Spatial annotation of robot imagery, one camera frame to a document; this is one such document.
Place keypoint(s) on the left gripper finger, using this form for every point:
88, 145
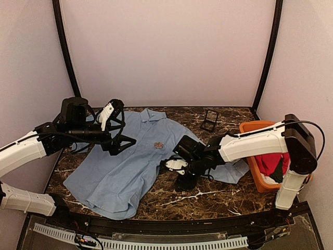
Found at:
126, 141
117, 149

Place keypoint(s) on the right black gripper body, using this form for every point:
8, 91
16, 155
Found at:
184, 182

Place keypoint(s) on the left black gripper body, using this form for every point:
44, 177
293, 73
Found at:
106, 143

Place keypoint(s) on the round iridescent brooch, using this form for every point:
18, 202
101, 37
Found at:
158, 145

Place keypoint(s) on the light blue shirt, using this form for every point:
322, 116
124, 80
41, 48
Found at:
112, 186

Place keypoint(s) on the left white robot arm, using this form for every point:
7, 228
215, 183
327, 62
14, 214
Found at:
76, 122

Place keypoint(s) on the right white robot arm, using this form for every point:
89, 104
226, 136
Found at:
221, 149

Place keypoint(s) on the white garment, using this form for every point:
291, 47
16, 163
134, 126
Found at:
268, 180

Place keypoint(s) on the orange plastic basin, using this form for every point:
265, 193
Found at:
262, 182

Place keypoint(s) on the red garment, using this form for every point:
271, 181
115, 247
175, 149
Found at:
268, 163

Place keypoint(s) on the white slotted cable duct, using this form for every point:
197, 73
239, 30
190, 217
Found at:
151, 243

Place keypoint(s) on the black front rail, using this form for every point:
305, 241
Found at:
259, 227

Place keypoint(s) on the left black frame post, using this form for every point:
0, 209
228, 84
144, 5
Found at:
64, 47

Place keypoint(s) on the black frame post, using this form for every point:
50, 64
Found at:
64, 47
268, 58

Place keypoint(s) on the right black frame post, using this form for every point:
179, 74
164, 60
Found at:
268, 58

